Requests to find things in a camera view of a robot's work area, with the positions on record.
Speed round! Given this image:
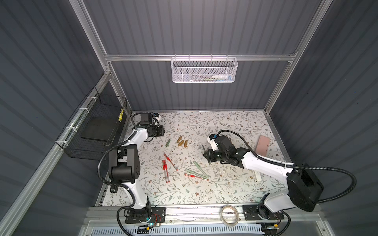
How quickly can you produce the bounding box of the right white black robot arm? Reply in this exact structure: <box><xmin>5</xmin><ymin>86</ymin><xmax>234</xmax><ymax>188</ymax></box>
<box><xmin>203</xmin><ymin>130</ymin><xmax>357</xmax><ymax>220</ymax></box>

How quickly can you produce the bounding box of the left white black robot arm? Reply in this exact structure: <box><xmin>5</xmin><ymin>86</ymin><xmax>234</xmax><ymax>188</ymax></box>
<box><xmin>97</xmin><ymin>113</ymin><xmax>165</xmax><ymax>222</ymax></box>

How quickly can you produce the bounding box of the red pen upper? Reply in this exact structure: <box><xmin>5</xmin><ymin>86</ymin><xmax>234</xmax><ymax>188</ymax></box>
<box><xmin>164</xmin><ymin>153</ymin><xmax>178</xmax><ymax>171</ymax></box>

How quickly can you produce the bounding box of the red pen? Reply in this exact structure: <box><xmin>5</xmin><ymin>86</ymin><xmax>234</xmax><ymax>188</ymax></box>
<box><xmin>162</xmin><ymin>160</ymin><xmax>169</xmax><ymax>183</ymax></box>
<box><xmin>164</xmin><ymin>153</ymin><xmax>178</xmax><ymax>171</ymax></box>
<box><xmin>163</xmin><ymin>160</ymin><xmax>170</xmax><ymax>183</ymax></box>
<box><xmin>185</xmin><ymin>173</ymin><xmax>208</xmax><ymax>181</ymax></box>

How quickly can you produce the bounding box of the red pen left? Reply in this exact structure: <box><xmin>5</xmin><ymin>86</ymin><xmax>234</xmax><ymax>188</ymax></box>
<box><xmin>162</xmin><ymin>160</ymin><xmax>169</xmax><ymax>183</ymax></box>

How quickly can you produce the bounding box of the red pen right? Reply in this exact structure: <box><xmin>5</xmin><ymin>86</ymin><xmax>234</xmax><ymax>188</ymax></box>
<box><xmin>163</xmin><ymin>160</ymin><xmax>170</xmax><ymax>183</ymax></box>

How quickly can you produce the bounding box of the red pen lower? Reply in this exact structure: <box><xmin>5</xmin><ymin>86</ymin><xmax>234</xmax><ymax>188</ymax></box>
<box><xmin>185</xmin><ymin>173</ymin><xmax>208</xmax><ymax>181</ymax></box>

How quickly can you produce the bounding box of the pink eraser block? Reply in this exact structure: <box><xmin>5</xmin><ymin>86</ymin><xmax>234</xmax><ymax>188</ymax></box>
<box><xmin>256</xmin><ymin>136</ymin><xmax>270</xmax><ymax>156</ymax></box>

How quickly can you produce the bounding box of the white eraser stick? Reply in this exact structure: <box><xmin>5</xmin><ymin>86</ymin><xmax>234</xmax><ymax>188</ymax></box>
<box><xmin>253</xmin><ymin>171</ymin><xmax>262</xmax><ymax>183</ymax></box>

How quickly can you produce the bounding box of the floral patterned table mat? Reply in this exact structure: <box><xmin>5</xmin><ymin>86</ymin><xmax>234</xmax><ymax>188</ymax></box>
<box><xmin>138</xmin><ymin>111</ymin><xmax>285</xmax><ymax>205</ymax></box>

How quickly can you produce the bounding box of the clear tape roll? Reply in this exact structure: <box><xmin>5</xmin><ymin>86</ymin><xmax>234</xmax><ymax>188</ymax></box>
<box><xmin>220</xmin><ymin>205</ymin><xmax>240</xmax><ymax>227</ymax></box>

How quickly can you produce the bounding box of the black wire basket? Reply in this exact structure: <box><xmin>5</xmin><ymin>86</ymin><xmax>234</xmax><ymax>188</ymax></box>
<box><xmin>56</xmin><ymin>90</ymin><xmax>128</xmax><ymax>161</ymax></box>

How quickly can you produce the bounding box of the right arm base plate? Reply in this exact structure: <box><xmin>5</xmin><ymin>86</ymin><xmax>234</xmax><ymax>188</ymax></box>
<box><xmin>242</xmin><ymin>204</ymin><xmax>285</xmax><ymax>221</ymax></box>

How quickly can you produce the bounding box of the white wire mesh basket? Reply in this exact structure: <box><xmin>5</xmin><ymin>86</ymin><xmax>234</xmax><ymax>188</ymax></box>
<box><xmin>170</xmin><ymin>57</ymin><xmax>238</xmax><ymax>83</ymax></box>

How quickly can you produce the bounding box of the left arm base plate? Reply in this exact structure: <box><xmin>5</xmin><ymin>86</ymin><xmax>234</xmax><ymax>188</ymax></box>
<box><xmin>124</xmin><ymin>207</ymin><xmax>166</xmax><ymax>224</ymax></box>

